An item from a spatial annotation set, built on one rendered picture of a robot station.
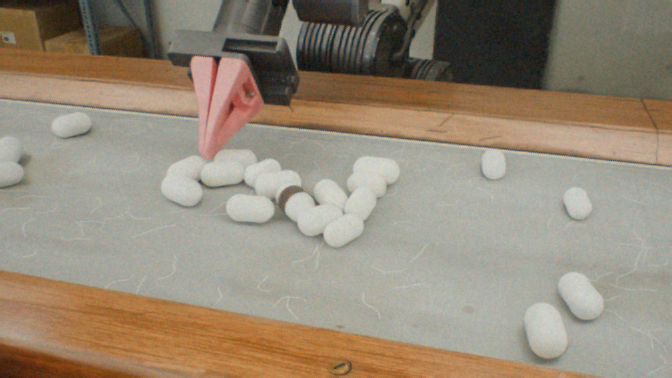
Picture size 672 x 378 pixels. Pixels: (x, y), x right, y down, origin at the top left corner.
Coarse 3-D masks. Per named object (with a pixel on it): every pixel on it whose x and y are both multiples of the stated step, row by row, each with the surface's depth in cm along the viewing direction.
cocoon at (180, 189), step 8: (168, 176) 47; (176, 176) 47; (184, 176) 47; (168, 184) 46; (176, 184) 46; (184, 184) 46; (192, 184) 46; (168, 192) 46; (176, 192) 46; (184, 192) 46; (192, 192) 46; (200, 192) 46; (176, 200) 46; (184, 200) 46; (192, 200) 46; (200, 200) 47
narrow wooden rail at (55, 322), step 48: (0, 288) 34; (48, 288) 34; (96, 288) 34; (0, 336) 30; (48, 336) 30; (96, 336) 30; (144, 336) 30; (192, 336) 30; (240, 336) 30; (288, 336) 30; (336, 336) 30
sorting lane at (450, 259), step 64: (0, 128) 61; (128, 128) 61; (192, 128) 61; (256, 128) 61; (0, 192) 49; (64, 192) 49; (128, 192) 49; (448, 192) 49; (512, 192) 49; (640, 192) 49; (0, 256) 41; (64, 256) 41; (128, 256) 41; (192, 256) 41; (256, 256) 41; (320, 256) 41; (384, 256) 41; (448, 256) 41; (512, 256) 41; (576, 256) 41; (640, 256) 41; (320, 320) 35; (384, 320) 35; (448, 320) 35; (512, 320) 35; (576, 320) 35; (640, 320) 35
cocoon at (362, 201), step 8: (352, 192) 46; (360, 192) 45; (368, 192) 45; (352, 200) 44; (360, 200) 44; (368, 200) 44; (344, 208) 44; (352, 208) 44; (360, 208) 44; (368, 208) 44; (360, 216) 44; (368, 216) 45
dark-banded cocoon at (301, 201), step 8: (288, 184) 45; (296, 184) 46; (280, 192) 45; (304, 192) 44; (296, 200) 44; (304, 200) 44; (312, 200) 44; (288, 208) 44; (296, 208) 44; (304, 208) 44; (296, 216) 44
